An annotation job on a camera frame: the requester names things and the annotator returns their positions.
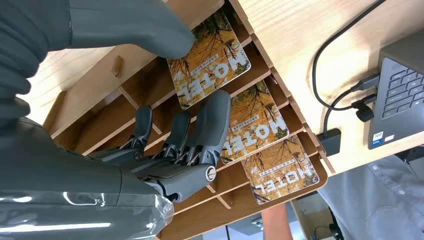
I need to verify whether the small black hub box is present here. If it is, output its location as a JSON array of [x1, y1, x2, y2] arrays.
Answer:
[[316, 128, 342, 158]]

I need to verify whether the person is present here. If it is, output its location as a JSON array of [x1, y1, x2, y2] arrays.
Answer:
[[317, 145, 424, 240]]

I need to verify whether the long black cable with plug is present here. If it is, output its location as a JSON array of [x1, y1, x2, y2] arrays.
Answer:
[[311, 0, 388, 124]]

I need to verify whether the wooden card rack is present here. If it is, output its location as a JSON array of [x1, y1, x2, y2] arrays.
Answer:
[[43, 0, 336, 240]]

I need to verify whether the grey laptop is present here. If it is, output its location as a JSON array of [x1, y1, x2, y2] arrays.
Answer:
[[367, 31, 424, 151]]

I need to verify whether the yellow hotel key card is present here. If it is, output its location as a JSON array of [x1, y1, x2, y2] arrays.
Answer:
[[167, 9, 252, 111], [240, 135, 321, 206], [219, 80, 290, 166]]

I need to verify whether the ribbed grey right arm sleeve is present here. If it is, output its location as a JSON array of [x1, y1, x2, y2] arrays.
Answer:
[[0, 0, 71, 133]]

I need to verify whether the short black cable, grey plug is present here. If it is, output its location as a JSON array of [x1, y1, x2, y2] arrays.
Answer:
[[322, 73, 381, 138]]

